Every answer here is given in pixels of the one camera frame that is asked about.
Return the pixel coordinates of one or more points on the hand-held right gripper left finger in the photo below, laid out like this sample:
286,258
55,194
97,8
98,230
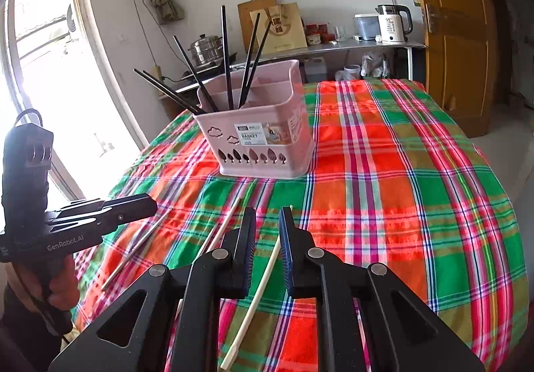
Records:
242,255

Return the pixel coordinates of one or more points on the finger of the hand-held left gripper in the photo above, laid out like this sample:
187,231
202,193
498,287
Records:
79,206
133,207

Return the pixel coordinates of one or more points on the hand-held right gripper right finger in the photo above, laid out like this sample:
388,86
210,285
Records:
285,255

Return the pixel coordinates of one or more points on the cream plastic chopstick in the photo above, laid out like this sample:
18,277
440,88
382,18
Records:
267,284

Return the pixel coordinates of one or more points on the silver metal chopstick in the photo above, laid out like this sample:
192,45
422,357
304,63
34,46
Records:
133,250

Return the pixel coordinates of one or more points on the pink plastic basket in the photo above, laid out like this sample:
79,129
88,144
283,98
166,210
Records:
258,138

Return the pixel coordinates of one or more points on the person's left forearm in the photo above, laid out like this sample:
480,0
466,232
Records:
21,334

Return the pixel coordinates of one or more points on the person's left hand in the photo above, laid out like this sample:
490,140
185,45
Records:
62,288

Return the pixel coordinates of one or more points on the plaid tablecloth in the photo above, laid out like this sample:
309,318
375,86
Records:
396,209

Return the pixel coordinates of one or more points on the glass window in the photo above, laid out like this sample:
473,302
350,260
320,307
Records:
50,63

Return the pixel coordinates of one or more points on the black cooktop stove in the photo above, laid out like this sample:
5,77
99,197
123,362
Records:
217,63

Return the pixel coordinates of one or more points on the steel steamer pot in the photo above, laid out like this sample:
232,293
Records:
205,50

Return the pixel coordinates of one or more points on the outdoor fan unit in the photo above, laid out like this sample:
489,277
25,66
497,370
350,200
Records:
71,19

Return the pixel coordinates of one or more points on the plastic jug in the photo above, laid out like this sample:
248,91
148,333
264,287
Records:
315,69

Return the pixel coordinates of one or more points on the white bucket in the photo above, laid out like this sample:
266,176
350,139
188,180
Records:
352,72

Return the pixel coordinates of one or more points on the clear plastic bag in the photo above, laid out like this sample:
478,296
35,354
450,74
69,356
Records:
375,65

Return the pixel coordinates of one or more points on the wooden cutting board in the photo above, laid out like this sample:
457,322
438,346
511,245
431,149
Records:
246,17

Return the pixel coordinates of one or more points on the metal counter table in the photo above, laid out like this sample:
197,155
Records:
367,47

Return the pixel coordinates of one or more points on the brown paper bag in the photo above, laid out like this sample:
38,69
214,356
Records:
283,30

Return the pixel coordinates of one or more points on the clear drinking glass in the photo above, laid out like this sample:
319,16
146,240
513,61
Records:
341,34

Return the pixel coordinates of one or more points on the clear plastic container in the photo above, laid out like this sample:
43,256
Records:
366,28

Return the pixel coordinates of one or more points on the white electric kettle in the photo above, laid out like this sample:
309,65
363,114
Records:
392,26

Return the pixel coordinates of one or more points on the wooden door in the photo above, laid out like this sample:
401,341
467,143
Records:
454,42

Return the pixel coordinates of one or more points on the wall power socket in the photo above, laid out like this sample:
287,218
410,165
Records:
157,75

